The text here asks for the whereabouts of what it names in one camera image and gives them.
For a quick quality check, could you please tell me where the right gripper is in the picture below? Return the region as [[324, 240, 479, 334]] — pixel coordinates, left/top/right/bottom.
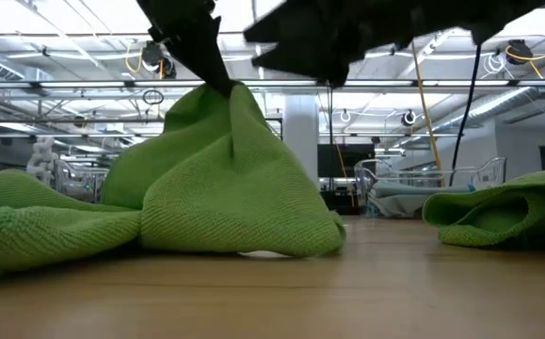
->
[[243, 0, 424, 89]]

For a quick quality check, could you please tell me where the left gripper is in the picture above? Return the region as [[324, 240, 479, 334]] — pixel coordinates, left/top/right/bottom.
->
[[135, 0, 235, 99]]

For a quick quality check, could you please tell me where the green microfiber towel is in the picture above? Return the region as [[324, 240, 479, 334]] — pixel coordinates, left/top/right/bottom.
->
[[101, 80, 347, 259], [421, 168, 545, 250], [0, 169, 142, 273]]

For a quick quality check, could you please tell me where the white pillar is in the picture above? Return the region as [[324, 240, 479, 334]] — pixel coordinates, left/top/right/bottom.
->
[[281, 93, 320, 189]]

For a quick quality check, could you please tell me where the black monitor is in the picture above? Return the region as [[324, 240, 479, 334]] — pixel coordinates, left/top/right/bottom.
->
[[317, 143, 377, 179]]

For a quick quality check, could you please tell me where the brown ceiling pipe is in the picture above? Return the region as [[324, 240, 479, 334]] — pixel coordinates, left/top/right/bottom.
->
[[0, 116, 174, 125]]

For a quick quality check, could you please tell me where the clear plastic bin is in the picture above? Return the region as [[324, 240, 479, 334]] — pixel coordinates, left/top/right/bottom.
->
[[354, 157, 508, 218], [54, 158, 111, 204]]

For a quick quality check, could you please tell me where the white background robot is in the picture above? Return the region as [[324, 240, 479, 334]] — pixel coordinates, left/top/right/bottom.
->
[[24, 136, 69, 187]]

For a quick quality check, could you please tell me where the black hanging cable loop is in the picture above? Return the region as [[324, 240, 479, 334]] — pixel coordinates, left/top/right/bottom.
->
[[141, 89, 166, 106]]

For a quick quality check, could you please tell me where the silver ceiling rail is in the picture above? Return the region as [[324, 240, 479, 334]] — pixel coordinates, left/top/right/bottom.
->
[[0, 78, 545, 94]]

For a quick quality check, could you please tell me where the yellow cable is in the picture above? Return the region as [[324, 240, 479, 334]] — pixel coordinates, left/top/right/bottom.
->
[[410, 40, 444, 187]]

